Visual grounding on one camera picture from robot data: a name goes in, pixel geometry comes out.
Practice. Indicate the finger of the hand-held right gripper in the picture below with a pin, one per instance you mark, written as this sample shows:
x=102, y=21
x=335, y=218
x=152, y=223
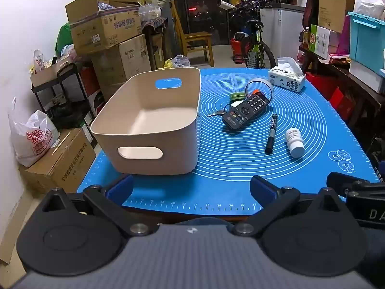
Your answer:
x=346, y=185

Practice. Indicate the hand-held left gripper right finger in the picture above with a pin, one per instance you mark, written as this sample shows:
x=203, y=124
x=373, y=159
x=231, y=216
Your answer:
x=261, y=188

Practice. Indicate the wooden side table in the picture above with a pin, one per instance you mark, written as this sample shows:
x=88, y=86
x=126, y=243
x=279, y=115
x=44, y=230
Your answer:
x=361, y=87

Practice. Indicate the white cabinet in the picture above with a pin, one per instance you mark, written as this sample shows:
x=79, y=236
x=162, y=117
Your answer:
x=285, y=27

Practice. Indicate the wooden chair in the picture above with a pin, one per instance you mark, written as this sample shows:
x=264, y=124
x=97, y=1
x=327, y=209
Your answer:
x=197, y=39

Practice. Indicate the white printed plastic bag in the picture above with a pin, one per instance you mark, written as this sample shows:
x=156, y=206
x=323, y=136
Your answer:
x=33, y=138

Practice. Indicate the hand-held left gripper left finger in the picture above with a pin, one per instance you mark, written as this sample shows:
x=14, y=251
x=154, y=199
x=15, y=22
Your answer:
x=121, y=188

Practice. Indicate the tissue pack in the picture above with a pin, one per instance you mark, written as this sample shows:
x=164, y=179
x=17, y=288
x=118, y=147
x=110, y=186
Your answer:
x=287, y=79

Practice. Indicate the grey plastic bag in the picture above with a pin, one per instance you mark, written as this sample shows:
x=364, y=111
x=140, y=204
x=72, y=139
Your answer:
x=180, y=61

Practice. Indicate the green white carton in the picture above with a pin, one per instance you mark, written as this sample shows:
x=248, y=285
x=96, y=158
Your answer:
x=321, y=42

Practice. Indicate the red box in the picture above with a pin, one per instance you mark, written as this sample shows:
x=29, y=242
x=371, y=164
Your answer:
x=341, y=102

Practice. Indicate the blue silicone mat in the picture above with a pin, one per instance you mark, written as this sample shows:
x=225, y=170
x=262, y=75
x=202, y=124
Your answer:
x=228, y=168

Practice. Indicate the key bunch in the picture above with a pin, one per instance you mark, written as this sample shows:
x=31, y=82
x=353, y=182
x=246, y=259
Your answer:
x=221, y=112

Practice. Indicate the bicycle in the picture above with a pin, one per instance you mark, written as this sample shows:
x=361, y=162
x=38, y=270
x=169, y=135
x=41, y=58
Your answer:
x=255, y=48

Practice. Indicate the white pill bottle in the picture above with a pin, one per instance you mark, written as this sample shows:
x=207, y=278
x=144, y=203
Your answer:
x=294, y=143

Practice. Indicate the orange purple toy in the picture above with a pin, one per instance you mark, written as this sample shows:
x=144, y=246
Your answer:
x=257, y=91

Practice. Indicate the open cardboard box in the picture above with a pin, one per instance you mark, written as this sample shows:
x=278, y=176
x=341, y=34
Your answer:
x=102, y=30

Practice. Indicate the green lid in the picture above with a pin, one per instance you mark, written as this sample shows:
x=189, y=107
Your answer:
x=237, y=97

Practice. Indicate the red bucket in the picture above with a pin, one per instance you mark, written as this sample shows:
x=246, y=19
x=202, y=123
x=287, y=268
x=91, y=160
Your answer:
x=239, y=48

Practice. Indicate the cardboard box with stick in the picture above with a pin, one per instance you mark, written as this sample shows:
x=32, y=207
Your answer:
x=63, y=162

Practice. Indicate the black remote control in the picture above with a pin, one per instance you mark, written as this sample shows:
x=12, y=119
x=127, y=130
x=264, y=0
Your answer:
x=245, y=113

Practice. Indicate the teal storage box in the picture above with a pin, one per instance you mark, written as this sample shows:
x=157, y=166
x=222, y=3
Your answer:
x=367, y=39

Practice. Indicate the yellow detergent jug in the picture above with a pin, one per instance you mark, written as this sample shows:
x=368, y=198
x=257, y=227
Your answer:
x=167, y=63

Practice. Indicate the beige plastic storage bin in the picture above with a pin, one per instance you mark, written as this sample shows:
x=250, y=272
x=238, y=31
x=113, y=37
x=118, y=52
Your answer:
x=156, y=144

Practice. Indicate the clear tape roll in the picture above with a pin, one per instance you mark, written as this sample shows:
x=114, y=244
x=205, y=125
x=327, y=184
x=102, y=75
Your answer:
x=258, y=80

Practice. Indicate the black utility cart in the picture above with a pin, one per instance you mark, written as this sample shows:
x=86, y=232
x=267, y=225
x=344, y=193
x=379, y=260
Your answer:
x=69, y=96

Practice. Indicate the black marker pen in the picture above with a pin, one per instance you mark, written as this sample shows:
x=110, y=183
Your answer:
x=271, y=134

